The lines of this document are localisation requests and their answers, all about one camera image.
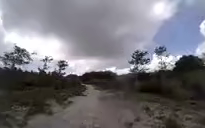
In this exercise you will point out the low heath scrub ground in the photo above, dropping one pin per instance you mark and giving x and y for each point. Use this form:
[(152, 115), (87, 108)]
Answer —
[(30, 90)]

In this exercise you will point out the dark rounded bush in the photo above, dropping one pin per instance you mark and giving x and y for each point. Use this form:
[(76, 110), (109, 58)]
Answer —
[(188, 63)]

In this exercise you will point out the small thin tree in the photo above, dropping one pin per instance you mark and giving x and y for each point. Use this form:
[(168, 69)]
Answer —
[(61, 66), (46, 62)]

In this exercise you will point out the tall thin tree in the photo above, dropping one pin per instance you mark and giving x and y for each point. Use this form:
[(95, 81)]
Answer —
[(139, 60), (161, 55)]

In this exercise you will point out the dark distant treeline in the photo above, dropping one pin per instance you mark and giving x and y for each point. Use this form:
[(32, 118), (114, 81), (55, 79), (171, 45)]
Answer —
[(98, 76)]

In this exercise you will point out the broad dark tree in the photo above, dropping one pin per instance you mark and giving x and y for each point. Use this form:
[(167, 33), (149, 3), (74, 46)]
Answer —
[(16, 57)]

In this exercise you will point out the pale sandy dirt path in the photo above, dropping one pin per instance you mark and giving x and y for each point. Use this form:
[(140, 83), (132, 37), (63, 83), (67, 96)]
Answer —
[(90, 113)]

